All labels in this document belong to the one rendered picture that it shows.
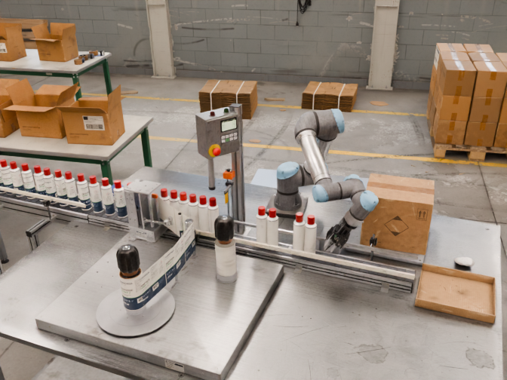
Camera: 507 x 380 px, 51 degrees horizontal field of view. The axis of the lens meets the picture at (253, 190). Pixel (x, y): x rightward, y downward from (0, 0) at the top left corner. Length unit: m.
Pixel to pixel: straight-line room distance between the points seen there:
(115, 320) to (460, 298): 1.40
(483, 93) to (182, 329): 4.13
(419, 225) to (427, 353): 0.64
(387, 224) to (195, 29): 6.01
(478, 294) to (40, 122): 3.18
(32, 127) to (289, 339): 2.83
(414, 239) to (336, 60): 5.43
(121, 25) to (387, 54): 3.91
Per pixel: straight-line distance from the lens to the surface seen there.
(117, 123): 4.06
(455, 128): 5.62
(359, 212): 2.21
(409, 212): 2.48
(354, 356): 2.07
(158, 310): 2.18
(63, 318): 2.26
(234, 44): 7.97
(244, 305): 2.18
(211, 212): 2.50
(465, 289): 2.47
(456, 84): 5.48
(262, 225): 2.43
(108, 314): 2.21
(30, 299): 2.49
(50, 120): 4.21
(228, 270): 2.25
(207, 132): 2.34
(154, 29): 8.29
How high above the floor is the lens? 2.29
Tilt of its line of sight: 28 degrees down
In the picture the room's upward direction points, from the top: 1 degrees counter-clockwise
